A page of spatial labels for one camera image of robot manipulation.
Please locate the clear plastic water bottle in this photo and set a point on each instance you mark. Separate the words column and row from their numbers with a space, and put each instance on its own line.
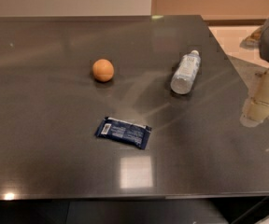
column 186, row 72

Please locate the blue rxbar blueberry wrapper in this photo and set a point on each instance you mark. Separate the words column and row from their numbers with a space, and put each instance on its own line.
column 125, row 132

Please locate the orange ball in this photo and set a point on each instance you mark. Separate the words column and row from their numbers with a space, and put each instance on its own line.
column 103, row 70

